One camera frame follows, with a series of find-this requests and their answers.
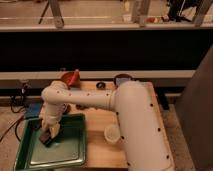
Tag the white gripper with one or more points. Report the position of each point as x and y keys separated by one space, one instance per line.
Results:
x=51 y=115

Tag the dark eraser block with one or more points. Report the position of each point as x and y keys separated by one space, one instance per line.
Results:
x=45 y=138

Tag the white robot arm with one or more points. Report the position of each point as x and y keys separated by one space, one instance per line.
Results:
x=145 y=142

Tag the green plastic tray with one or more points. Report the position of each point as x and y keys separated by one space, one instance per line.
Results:
x=66 y=150

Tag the blue box on floor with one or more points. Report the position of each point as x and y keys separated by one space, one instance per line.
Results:
x=33 y=110

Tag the brown dried fruit pile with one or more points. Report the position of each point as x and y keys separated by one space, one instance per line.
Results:
x=80 y=107

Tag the orange plastic funnel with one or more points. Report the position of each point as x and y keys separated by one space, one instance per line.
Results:
x=71 y=78

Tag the dark bowl with blue cloth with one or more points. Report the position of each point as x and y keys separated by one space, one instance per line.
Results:
x=121 y=78

